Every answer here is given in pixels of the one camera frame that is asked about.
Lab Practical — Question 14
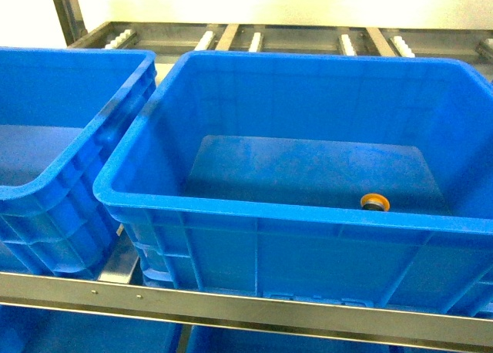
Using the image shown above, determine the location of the yellow mushroom push button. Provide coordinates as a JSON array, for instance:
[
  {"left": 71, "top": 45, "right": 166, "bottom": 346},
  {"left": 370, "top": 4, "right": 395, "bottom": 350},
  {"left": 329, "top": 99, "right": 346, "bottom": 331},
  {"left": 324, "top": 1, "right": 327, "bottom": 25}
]
[{"left": 361, "top": 193, "right": 391, "bottom": 212}]

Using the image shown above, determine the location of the large blue crate centre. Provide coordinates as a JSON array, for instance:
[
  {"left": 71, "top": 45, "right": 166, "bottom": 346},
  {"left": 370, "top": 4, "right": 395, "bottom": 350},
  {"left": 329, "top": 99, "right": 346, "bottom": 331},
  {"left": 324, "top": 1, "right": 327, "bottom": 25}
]
[{"left": 93, "top": 51, "right": 492, "bottom": 316}]

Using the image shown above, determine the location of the large blue crate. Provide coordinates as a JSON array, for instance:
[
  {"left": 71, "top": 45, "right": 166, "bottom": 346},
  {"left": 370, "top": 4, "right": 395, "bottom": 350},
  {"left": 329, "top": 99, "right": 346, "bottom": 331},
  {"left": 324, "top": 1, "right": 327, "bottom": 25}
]
[
  {"left": 1, "top": 47, "right": 156, "bottom": 279},
  {"left": 93, "top": 51, "right": 492, "bottom": 316}
]

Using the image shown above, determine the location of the metal shelf rack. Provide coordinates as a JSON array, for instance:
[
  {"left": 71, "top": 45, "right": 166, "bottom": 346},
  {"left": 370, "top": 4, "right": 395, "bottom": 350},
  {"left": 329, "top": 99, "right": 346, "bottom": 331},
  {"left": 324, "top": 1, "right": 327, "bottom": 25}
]
[{"left": 1, "top": 0, "right": 492, "bottom": 352}]

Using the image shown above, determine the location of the blue crate lower shelf right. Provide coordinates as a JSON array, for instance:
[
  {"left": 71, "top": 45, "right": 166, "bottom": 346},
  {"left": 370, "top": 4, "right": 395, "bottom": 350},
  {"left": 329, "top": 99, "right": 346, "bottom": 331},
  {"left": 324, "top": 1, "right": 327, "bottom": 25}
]
[{"left": 186, "top": 324, "right": 493, "bottom": 353}]

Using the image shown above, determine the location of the blue crate shelf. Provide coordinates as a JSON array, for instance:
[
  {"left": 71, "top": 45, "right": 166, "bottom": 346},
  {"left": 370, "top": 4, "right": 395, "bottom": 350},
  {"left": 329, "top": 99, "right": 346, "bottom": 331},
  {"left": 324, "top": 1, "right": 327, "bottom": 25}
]
[
  {"left": 1, "top": 306, "right": 182, "bottom": 352},
  {"left": 186, "top": 324, "right": 493, "bottom": 353}
]

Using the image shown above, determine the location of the large blue crate left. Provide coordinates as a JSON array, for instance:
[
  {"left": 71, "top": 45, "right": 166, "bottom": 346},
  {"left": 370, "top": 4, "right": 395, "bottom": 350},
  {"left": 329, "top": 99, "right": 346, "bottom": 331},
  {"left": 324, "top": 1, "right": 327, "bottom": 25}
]
[{"left": 1, "top": 47, "right": 156, "bottom": 279}]

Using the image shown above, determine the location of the blue crate lower shelf left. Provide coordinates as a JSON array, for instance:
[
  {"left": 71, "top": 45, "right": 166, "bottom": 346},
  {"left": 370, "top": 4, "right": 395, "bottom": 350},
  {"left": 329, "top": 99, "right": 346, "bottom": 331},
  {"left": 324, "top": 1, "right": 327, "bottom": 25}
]
[{"left": 1, "top": 306, "right": 182, "bottom": 352}]

